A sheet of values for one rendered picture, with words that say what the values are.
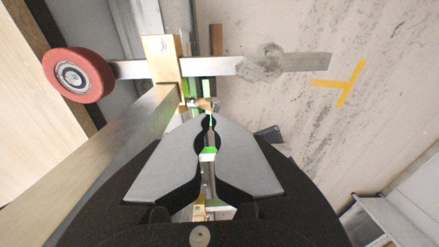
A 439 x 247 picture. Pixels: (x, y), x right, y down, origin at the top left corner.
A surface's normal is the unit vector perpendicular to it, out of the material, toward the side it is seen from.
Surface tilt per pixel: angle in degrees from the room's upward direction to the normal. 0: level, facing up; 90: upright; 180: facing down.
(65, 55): 0
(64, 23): 90
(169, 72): 0
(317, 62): 0
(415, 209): 90
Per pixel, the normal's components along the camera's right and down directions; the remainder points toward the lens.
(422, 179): -1.00, -0.05
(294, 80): 0.04, 0.51
